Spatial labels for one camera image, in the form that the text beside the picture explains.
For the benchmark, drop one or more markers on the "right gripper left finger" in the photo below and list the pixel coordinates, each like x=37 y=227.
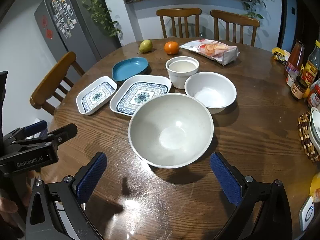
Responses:
x=86 y=179

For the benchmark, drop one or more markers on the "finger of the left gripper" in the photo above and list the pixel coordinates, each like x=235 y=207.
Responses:
x=61 y=135
x=29 y=131

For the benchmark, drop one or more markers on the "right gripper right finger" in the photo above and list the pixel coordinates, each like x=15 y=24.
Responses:
x=229 y=178

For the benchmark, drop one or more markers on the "small patterned rectangular plate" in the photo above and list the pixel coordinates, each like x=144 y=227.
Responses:
x=95 y=95

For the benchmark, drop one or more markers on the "large square patterned plate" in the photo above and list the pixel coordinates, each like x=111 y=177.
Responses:
x=136 y=91

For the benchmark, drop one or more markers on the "large white speckled bowl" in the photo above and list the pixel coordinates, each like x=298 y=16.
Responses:
x=171 y=131

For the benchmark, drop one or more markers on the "medium white bowl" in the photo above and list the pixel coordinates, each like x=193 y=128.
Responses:
x=213 y=90

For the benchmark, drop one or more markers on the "blue rectangular dish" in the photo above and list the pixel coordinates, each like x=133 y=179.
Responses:
x=128 y=68

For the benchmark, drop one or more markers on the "white ceramic ramekin pot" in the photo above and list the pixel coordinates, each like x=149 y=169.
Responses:
x=180 y=69

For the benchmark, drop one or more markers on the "person's left hand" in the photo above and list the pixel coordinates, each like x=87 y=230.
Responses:
x=9 y=207

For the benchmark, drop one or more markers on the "wooden chair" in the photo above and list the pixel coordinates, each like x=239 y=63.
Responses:
x=235 y=20
x=52 y=81
x=180 y=14

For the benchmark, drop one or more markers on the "beaded wooden trivet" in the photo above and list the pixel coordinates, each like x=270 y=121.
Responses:
x=307 y=138

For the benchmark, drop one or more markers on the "white dish on trivet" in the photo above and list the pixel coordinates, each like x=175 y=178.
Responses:
x=314 y=127

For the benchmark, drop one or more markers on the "brown sauce jar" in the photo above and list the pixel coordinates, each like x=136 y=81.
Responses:
x=298 y=88

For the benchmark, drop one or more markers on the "grey refrigerator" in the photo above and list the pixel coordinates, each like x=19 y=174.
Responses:
x=66 y=26

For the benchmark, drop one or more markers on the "green pear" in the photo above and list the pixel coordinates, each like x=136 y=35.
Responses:
x=145 y=46

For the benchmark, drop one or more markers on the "small white label jar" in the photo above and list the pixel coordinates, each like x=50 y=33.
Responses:
x=290 y=80

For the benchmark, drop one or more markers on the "red chili jar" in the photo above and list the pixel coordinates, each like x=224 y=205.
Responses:
x=313 y=99

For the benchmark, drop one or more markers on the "white snack bag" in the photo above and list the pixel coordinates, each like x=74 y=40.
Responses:
x=214 y=50

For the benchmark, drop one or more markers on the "hanging green vine plant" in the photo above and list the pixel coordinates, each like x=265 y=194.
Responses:
x=100 y=15

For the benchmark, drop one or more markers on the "orange tangerine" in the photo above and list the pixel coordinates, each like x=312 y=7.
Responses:
x=172 y=48

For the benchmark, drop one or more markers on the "red sauce bottle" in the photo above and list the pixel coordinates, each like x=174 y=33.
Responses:
x=294 y=62

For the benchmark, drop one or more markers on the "yellow snack packet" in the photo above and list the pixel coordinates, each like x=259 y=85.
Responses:
x=280 y=55

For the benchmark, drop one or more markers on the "yellow cap oil bottle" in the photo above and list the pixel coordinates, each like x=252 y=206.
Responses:
x=312 y=66

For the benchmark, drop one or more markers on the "back right wooden chair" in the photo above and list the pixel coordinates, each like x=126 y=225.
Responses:
x=235 y=20

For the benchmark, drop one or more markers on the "back left wooden chair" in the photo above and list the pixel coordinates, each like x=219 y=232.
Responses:
x=180 y=14

